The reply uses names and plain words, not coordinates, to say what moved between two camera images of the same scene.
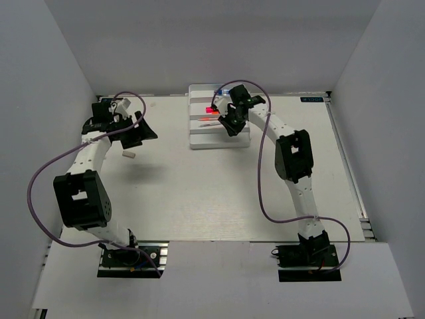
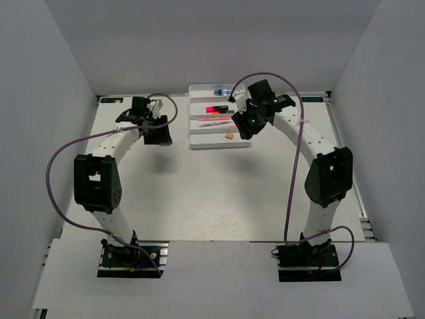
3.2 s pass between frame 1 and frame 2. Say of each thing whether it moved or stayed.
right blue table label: stayed
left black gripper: moved
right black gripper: moved
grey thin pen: stayed
